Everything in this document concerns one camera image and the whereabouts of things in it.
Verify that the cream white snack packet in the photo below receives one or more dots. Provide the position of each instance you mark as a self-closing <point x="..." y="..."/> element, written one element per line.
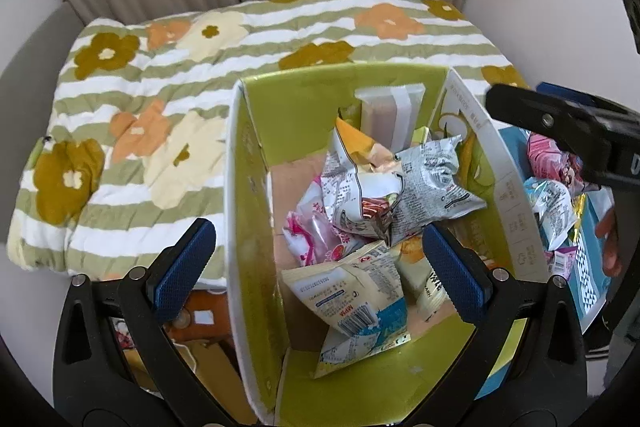
<point x="425" y="287"/>

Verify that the teal patterned tablecloth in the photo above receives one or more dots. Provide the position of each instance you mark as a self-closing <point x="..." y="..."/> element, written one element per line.
<point x="590" y="277"/>

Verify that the floral striped blanket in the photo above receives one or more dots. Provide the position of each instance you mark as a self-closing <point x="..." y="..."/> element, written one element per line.
<point x="200" y="57"/>

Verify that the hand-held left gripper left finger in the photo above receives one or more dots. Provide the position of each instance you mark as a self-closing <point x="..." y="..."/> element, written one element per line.
<point x="182" y="272"/>

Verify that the silver light blue snack packet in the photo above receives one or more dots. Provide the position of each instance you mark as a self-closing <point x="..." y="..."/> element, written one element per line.
<point x="552" y="212"/>

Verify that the black stand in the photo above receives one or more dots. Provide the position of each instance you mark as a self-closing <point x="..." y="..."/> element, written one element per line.
<point x="634" y="2"/>

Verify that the yellow orange snack packet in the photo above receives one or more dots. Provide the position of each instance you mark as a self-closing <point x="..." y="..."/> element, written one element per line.
<point x="355" y="142"/>

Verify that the green cardboard box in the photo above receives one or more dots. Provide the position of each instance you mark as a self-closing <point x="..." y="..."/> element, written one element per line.
<point x="255" y="207"/>

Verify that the white translucent snack pack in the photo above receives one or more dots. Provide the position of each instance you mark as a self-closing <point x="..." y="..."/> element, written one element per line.
<point x="395" y="117"/>

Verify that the cream blue barcode snack packet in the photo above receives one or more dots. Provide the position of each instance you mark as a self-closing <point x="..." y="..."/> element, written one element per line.
<point x="350" y="297"/>

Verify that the silver snack packet red foil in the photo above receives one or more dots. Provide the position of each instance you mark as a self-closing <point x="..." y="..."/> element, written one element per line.
<point x="345" y="192"/>

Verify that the silver grey snack packet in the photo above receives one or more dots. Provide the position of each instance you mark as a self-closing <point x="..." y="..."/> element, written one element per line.
<point x="435" y="187"/>

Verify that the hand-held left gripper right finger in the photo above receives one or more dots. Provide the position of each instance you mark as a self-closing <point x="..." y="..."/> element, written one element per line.
<point x="452" y="272"/>

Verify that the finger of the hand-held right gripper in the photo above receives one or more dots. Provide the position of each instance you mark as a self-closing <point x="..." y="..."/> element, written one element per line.
<point x="545" y="119"/>
<point x="570" y="96"/>

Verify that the grey bed headboard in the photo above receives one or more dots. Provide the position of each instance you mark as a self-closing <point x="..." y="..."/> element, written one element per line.
<point x="35" y="42"/>

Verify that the gold foil snack packet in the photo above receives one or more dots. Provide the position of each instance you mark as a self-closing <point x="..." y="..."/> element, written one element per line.
<point x="578" y="219"/>

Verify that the pink printed snack packet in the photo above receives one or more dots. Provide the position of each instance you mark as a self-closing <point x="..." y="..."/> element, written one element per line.
<point x="550" y="157"/>

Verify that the magenta pink snack packet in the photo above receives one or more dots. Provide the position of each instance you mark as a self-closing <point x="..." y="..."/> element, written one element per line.
<point x="312" y="232"/>

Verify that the person's right hand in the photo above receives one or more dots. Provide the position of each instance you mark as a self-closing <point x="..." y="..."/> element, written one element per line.
<point x="609" y="247"/>

